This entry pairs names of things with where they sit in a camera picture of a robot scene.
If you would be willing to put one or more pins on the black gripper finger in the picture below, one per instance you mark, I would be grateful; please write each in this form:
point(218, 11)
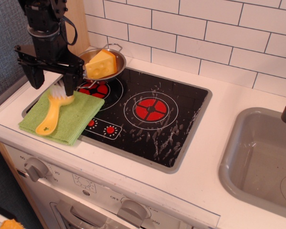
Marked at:
point(34, 74)
point(70, 81)

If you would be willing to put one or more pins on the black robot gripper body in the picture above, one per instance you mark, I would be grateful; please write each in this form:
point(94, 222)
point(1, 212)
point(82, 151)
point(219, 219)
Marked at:
point(50, 49)

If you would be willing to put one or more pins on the yellow brush white bristles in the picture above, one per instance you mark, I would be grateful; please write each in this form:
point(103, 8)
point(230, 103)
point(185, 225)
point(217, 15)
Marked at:
point(57, 98)

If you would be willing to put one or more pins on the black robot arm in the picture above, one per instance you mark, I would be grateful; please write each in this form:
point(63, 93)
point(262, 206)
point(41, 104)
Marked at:
point(45, 15)

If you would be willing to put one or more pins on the green folded towel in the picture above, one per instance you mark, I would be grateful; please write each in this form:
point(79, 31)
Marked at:
point(72, 121)

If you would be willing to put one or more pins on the small silver metal pot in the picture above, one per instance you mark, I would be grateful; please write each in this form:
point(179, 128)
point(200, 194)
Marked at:
point(89, 54)

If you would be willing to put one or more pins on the yellow toy cheese wedge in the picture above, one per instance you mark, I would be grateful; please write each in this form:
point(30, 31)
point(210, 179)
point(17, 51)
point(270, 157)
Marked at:
point(103, 64)

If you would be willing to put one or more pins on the wooden side panel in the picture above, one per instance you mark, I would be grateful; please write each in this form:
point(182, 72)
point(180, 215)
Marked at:
point(76, 15)

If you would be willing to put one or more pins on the black toy stove top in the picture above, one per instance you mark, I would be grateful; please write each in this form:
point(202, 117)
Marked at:
point(146, 118)

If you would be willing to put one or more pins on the grey left oven knob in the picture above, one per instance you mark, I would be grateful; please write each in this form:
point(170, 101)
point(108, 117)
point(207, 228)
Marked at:
point(35, 169)

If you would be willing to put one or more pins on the grey oven knob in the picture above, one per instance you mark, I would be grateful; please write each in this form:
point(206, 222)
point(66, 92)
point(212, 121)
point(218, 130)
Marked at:
point(35, 169)
point(132, 213)

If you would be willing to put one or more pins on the grey right oven knob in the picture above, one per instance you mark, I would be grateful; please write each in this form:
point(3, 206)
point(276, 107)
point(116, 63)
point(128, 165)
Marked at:
point(132, 213)

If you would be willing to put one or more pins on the orange fuzzy object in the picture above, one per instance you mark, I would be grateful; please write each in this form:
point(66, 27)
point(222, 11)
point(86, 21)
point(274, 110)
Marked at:
point(11, 224)

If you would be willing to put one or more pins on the grey plastic sink basin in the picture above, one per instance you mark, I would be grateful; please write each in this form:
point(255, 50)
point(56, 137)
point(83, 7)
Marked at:
point(253, 167)

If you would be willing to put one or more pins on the grey oven door handle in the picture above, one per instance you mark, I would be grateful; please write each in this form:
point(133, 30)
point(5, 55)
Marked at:
point(78, 216)

